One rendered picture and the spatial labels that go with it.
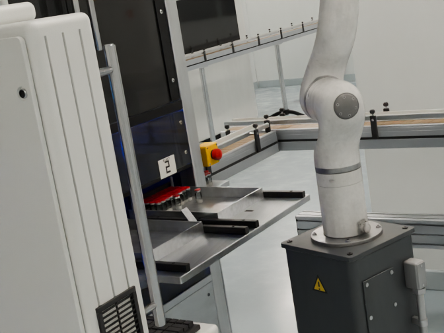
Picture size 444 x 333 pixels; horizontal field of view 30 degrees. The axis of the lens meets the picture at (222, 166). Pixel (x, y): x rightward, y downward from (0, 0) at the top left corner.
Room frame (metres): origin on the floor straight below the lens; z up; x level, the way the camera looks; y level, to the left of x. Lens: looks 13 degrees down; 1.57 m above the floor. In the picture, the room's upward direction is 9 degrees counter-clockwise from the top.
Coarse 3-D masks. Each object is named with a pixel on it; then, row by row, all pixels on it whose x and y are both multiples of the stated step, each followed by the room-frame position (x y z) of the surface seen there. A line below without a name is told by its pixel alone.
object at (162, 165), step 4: (172, 156) 2.61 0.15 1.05; (160, 160) 2.56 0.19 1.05; (164, 160) 2.57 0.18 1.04; (168, 160) 2.59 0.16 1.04; (172, 160) 2.61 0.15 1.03; (160, 164) 2.56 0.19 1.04; (164, 164) 2.57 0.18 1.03; (172, 164) 2.61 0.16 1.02; (160, 168) 2.55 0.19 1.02; (164, 168) 2.57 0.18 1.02; (168, 168) 2.59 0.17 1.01; (172, 168) 2.60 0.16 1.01; (160, 172) 2.55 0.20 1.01; (164, 172) 2.57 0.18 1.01; (172, 172) 2.60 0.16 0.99; (164, 176) 2.56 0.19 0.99
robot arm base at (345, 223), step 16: (320, 176) 2.08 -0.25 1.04; (336, 176) 2.05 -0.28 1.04; (352, 176) 2.05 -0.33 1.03; (320, 192) 2.09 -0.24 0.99; (336, 192) 2.05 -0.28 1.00; (352, 192) 2.05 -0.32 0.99; (320, 208) 2.10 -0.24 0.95; (336, 208) 2.05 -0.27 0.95; (352, 208) 2.05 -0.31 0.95; (336, 224) 2.05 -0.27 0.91; (352, 224) 2.05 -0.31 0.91; (368, 224) 2.05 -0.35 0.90; (320, 240) 2.06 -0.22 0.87; (336, 240) 2.04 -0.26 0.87; (352, 240) 2.02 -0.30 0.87; (368, 240) 2.02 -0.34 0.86
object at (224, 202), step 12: (192, 192) 2.70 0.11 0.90; (204, 192) 2.67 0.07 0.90; (216, 192) 2.64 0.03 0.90; (228, 192) 2.61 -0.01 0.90; (240, 192) 2.58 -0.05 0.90; (252, 192) 2.49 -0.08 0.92; (192, 204) 2.59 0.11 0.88; (204, 204) 2.57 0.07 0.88; (216, 204) 2.54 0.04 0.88; (228, 204) 2.52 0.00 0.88; (240, 204) 2.43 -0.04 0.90; (132, 216) 2.52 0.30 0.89; (168, 216) 2.43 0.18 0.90; (180, 216) 2.41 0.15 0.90; (204, 216) 2.36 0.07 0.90; (216, 216) 2.33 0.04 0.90; (228, 216) 2.37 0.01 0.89
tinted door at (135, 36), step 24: (96, 0) 2.45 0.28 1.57; (120, 0) 2.53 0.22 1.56; (144, 0) 2.62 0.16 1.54; (120, 24) 2.52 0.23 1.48; (144, 24) 2.61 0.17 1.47; (120, 48) 2.50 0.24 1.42; (144, 48) 2.59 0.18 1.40; (120, 72) 2.48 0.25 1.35; (144, 72) 2.57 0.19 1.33; (144, 96) 2.56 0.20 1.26; (168, 96) 2.66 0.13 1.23
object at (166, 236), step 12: (132, 228) 2.41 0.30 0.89; (156, 228) 2.36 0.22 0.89; (168, 228) 2.33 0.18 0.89; (180, 228) 2.30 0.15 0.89; (192, 228) 2.22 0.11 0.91; (132, 240) 2.29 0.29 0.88; (156, 240) 2.26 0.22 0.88; (168, 240) 2.13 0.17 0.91; (180, 240) 2.17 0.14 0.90; (156, 252) 2.08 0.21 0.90; (168, 252) 2.13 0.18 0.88
